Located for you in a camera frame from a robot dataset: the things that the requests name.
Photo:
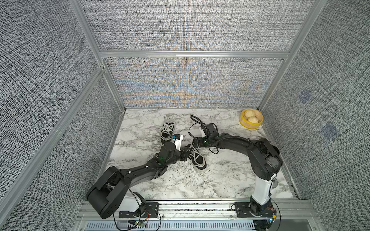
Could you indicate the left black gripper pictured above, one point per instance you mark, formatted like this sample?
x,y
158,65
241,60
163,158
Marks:
x,y
185,151

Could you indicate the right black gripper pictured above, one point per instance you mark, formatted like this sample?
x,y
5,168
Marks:
x,y
198,143

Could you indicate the black canvas sneaker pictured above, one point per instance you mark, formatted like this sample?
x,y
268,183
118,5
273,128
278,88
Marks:
x,y
197,159
167,131

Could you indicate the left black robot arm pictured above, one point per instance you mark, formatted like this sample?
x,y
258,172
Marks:
x,y
110,189

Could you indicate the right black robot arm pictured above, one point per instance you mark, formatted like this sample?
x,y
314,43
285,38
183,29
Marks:
x,y
264,158

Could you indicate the yellow bamboo steamer basket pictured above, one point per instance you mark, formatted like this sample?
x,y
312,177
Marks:
x,y
243,121

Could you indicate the upper beige bun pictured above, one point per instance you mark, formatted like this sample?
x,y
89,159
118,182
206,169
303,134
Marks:
x,y
249,113

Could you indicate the beige bun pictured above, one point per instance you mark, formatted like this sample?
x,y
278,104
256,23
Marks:
x,y
253,119
249,113

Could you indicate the lower beige bun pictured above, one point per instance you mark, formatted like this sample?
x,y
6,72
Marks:
x,y
253,119

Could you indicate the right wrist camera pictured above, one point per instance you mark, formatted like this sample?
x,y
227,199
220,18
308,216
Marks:
x,y
203,131

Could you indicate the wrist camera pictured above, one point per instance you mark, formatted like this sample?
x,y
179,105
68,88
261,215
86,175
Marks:
x,y
203,131
177,140

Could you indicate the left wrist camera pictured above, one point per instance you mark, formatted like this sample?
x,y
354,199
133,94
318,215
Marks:
x,y
177,140

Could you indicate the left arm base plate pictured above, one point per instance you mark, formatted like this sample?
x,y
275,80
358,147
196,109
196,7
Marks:
x,y
148,210

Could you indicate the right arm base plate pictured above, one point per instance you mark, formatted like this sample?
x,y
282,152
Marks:
x,y
254,210

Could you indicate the white slotted cable duct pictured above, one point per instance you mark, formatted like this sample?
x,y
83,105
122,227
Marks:
x,y
174,225

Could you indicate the aluminium front rail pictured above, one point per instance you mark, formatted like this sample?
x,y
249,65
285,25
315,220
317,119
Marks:
x,y
288,208

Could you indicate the aluminium enclosure frame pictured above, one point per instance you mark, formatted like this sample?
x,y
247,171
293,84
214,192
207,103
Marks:
x,y
50,62

